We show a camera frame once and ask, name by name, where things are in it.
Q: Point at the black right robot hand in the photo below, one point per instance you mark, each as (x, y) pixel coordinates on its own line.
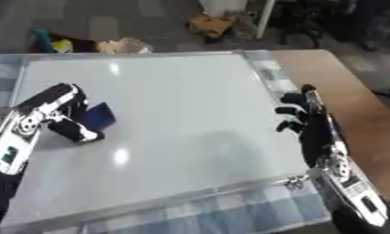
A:
(312, 128)

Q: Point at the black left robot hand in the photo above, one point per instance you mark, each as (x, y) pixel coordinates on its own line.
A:
(64, 100)

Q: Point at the blue whiteboard brush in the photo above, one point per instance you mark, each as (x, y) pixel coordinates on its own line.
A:
(99, 115)

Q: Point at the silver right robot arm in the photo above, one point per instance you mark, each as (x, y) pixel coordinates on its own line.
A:
(352, 192)

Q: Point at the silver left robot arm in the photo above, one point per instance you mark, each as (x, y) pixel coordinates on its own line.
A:
(11, 158)

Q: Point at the teal and yellow bag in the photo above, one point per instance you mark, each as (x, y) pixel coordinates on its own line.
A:
(53, 42)

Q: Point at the black office chair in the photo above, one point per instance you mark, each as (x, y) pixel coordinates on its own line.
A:
(304, 21)

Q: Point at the tan cardboard box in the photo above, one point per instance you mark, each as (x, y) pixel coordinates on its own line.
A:
(211, 25)

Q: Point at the white whiteboard with metal frame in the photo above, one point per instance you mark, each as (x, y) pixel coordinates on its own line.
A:
(150, 134)

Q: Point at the white post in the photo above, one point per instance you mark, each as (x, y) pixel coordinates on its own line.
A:
(265, 18)

